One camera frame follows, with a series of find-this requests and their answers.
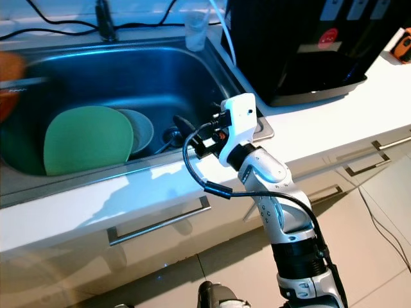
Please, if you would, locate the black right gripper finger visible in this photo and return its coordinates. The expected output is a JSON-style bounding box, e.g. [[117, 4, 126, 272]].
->
[[172, 114, 200, 147]]

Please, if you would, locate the white kitchen cabinet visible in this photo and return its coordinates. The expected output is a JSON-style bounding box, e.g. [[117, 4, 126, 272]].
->
[[0, 128, 411, 308]]

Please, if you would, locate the sink drain strainer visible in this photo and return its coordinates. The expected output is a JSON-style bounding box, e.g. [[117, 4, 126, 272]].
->
[[157, 125, 184, 155]]

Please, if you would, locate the stainless steel sink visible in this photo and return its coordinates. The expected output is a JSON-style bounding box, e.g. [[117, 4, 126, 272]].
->
[[0, 37, 275, 207]]

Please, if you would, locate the green plate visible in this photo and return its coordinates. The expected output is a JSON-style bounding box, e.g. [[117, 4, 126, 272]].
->
[[43, 105, 135, 176]]

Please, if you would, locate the dark metal faucet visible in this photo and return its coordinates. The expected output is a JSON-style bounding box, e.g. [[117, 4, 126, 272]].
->
[[95, 0, 118, 43]]

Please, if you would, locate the black water dispenser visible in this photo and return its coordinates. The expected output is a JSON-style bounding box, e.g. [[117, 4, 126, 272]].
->
[[222, 0, 400, 108]]

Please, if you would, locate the robot right leg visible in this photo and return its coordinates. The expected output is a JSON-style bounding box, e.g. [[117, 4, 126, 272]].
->
[[197, 280, 251, 308]]

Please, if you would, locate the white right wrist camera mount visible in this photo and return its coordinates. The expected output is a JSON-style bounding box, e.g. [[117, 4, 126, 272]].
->
[[218, 93, 259, 167]]

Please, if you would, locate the white hose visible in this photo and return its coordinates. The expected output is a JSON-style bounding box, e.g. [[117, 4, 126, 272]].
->
[[207, 0, 237, 65]]

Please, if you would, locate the long metal cabinet handle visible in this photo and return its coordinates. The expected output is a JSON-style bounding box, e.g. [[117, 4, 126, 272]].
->
[[107, 196, 212, 246]]

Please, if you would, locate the metal drawer handle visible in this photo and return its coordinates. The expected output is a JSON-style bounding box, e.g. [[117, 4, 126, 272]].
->
[[371, 134, 411, 153], [307, 184, 345, 203], [343, 151, 394, 178]]

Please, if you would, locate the black floor cable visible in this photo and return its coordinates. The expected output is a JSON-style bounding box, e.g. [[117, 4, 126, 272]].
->
[[356, 186, 411, 270]]

